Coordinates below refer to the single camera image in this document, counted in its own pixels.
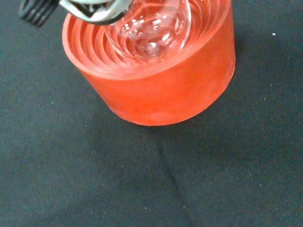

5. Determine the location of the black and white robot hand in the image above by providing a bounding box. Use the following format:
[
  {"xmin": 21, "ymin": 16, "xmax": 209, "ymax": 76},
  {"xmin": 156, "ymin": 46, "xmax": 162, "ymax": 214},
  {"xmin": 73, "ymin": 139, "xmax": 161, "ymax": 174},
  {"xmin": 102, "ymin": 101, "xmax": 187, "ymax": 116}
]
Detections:
[{"xmin": 18, "ymin": 0, "xmax": 134, "ymax": 27}]

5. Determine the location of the black bench cloth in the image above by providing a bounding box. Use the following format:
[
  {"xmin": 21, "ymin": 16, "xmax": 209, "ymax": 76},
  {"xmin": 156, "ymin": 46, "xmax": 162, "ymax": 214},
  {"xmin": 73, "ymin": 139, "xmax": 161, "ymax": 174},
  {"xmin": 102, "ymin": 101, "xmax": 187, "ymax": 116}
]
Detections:
[{"xmin": 0, "ymin": 0, "xmax": 303, "ymax": 227}]

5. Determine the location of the red flask ring stand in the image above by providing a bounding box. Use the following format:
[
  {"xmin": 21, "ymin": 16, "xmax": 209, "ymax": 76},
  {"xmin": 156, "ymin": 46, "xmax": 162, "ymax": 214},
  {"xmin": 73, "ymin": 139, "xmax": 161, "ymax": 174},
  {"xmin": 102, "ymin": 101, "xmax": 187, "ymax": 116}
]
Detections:
[{"xmin": 62, "ymin": 0, "xmax": 236, "ymax": 127}]

